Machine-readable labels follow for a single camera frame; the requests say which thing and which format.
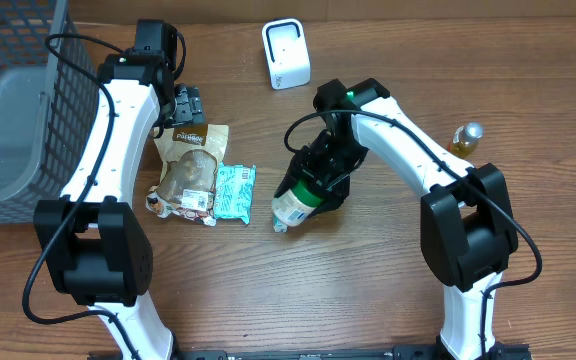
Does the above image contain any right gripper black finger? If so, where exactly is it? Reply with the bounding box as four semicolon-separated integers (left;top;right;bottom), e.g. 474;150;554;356
307;172;350;216
274;167;301;198

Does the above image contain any green lid white jar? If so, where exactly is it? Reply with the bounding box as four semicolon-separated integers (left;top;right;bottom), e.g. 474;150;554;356
272;180;323;227

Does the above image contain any teal white tissue pack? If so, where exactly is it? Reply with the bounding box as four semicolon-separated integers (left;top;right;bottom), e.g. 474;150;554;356
273;219;288;233

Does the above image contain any brown snack pouch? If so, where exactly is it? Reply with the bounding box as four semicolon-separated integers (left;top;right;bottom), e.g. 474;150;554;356
146;124;229;226

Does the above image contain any teal snack packet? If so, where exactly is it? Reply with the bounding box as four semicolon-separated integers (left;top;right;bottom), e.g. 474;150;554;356
213;163;256;225

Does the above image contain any yellow liquid plastic bottle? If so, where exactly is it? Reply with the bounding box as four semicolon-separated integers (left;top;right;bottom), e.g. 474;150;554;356
447;122;484;159

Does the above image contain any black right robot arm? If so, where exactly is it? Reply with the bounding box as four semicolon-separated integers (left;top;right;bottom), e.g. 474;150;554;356
272;78;518;359

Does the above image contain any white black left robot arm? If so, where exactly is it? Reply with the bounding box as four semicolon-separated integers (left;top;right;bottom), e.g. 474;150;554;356
22;48;177;359

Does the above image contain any white barcode scanner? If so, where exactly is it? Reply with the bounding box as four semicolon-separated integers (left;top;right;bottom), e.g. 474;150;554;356
261;18;311;90

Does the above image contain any grey plastic mesh basket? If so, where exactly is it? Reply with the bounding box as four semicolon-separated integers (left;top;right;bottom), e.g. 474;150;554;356
0;0;98;224

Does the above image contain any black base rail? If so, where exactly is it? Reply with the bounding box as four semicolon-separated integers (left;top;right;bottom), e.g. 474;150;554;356
87;342;533;360

